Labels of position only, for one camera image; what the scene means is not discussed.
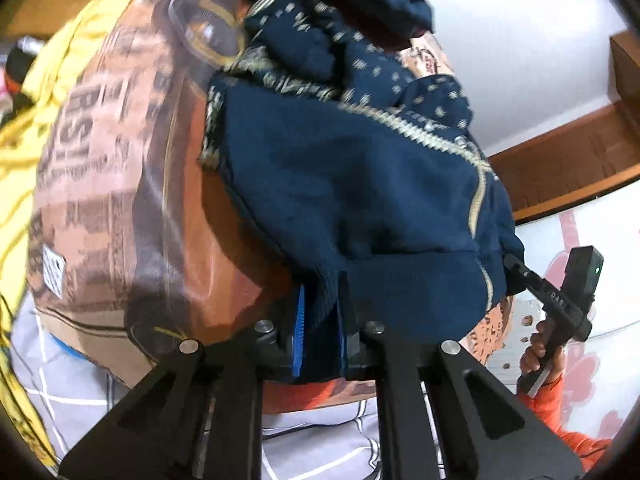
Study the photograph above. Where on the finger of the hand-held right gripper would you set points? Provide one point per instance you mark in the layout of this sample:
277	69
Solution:
530	277

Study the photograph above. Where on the person's right forearm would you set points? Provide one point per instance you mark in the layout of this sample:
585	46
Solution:
550	410

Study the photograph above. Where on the yellow cloth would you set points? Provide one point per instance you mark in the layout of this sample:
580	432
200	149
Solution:
20	160

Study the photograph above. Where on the person's right hand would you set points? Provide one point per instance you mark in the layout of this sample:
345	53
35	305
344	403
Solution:
532	355

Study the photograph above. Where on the navy star-lined zip hoodie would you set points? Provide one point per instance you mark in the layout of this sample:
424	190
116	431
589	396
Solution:
350	185

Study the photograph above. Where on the brown wooden furniture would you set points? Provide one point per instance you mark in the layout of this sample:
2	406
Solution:
575	160

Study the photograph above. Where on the brown printed storage bag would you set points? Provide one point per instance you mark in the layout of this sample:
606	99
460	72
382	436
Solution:
100	185

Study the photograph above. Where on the pink floral sheet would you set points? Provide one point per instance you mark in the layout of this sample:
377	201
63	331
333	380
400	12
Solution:
545	235

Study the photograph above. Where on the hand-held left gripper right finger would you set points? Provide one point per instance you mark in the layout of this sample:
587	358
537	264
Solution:
342	330

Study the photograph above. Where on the grey checked bedsheet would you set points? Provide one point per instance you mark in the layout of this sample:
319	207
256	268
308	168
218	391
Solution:
60	385

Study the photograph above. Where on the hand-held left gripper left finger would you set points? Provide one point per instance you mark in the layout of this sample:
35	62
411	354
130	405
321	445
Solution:
299	330

